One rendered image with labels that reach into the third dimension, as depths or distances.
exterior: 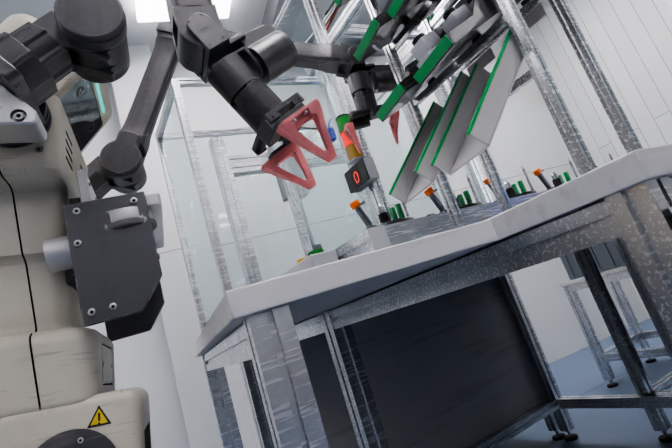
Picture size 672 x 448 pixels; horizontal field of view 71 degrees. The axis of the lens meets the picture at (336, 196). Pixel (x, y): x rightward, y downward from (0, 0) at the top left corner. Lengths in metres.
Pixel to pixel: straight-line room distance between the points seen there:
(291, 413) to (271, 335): 0.08
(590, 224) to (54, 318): 0.67
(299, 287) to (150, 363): 2.81
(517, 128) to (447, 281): 4.24
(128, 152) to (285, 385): 0.66
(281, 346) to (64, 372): 0.28
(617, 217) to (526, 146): 4.34
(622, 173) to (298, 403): 0.39
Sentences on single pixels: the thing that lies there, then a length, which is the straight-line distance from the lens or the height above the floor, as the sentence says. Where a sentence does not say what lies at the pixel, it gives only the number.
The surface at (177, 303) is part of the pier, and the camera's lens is 3.14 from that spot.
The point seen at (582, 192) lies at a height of 0.84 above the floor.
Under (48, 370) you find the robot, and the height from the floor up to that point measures 0.85.
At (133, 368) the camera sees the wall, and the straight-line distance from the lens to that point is 3.29.
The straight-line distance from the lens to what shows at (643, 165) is 0.53.
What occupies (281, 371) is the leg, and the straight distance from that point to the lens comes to 0.52.
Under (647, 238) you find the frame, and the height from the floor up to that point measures 0.78.
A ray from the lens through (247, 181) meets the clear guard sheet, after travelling 2.64.
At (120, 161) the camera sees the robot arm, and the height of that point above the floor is 1.23.
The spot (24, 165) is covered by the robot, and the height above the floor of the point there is 1.11.
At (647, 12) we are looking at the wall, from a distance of 4.72.
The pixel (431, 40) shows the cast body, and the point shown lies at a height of 1.25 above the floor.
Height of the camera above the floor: 0.79
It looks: 15 degrees up
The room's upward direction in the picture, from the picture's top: 18 degrees counter-clockwise
